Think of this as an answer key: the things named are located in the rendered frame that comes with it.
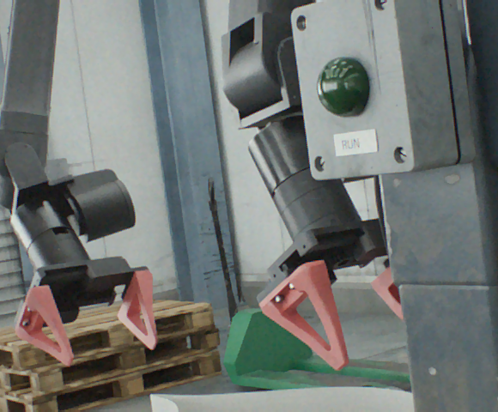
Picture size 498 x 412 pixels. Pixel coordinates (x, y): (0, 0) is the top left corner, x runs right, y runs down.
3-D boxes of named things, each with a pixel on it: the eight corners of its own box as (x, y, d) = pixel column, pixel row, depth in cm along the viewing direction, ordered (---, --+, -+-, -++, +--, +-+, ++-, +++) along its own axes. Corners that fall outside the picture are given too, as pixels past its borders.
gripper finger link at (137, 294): (183, 319, 116) (142, 255, 121) (123, 330, 112) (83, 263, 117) (163, 363, 120) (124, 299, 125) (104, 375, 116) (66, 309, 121)
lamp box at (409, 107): (311, 181, 60) (288, 9, 59) (373, 171, 62) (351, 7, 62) (415, 172, 54) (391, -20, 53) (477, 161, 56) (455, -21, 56)
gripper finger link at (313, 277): (416, 334, 84) (361, 227, 88) (345, 352, 80) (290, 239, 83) (365, 372, 89) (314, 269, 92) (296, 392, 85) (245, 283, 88)
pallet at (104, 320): (-34, 359, 661) (-37, 334, 660) (147, 320, 726) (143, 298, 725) (21, 371, 592) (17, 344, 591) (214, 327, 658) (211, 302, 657)
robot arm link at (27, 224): (8, 234, 127) (5, 199, 122) (65, 215, 129) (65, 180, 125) (32, 278, 123) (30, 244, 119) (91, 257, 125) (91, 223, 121)
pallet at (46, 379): (-28, 384, 660) (-33, 359, 659) (146, 341, 734) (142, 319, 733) (38, 396, 593) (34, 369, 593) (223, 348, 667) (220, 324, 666)
